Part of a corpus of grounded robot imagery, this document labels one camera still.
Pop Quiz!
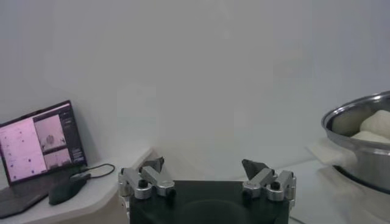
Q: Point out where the white side table rounded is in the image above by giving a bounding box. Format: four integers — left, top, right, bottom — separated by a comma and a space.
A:
0, 147, 153, 224

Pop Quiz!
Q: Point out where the black laptop pink screen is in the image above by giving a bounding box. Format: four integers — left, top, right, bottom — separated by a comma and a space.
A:
0, 100, 88, 219

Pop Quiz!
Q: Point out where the white steamed baozi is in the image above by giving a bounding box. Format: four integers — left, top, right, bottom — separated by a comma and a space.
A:
350, 130, 390, 144
359, 109, 390, 139

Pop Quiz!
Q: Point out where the cream electric cooker base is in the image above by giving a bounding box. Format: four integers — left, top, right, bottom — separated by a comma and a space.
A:
306, 136, 390, 224

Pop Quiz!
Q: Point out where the stainless steel steamer basket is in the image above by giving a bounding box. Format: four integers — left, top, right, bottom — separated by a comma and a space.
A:
321, 90, 390, 195

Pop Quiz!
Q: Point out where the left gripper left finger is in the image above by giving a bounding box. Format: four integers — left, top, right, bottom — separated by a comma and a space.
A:
118, 156, 177, 200

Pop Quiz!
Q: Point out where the thin black looped cable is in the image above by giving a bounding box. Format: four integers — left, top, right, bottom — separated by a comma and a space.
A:
79, 163, 116, 180

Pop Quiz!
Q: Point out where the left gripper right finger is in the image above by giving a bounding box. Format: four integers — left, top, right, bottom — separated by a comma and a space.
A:
241, 158, 297, 202

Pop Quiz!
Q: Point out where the black computer mouse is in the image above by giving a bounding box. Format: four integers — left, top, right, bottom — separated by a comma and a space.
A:
48, 173, 91, 206

